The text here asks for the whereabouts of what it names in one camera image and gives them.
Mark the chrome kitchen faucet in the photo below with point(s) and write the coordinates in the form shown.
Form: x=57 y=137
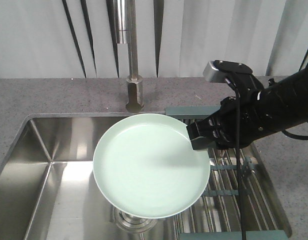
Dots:
x=124 y=15

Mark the light green round plate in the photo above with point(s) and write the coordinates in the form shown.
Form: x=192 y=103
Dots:
x=145 y=166

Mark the white pleated curtain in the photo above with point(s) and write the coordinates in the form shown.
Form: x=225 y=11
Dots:
x=175 y=38

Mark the teal metal dish rack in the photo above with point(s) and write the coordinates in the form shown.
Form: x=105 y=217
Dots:
x=216 y=215

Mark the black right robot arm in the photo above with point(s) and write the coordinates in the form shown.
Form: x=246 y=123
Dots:
x=280 y=106

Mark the steel sink drain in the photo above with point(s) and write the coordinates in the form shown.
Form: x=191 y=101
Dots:
x=132 y=224

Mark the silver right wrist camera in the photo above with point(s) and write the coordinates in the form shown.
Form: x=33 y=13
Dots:
x=212 y=73

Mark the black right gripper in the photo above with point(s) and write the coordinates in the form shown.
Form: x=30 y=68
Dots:
x=234 y=124

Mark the stainless steel sink basin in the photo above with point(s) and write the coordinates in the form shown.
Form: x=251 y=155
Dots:
x=47 y=189

